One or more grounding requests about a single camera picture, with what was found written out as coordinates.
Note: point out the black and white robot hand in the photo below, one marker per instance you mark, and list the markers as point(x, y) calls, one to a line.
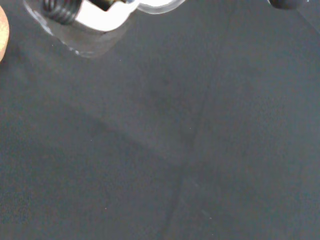
point(100, 17)

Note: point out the black bench cloth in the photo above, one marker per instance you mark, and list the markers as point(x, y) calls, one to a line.
point(175, 137)

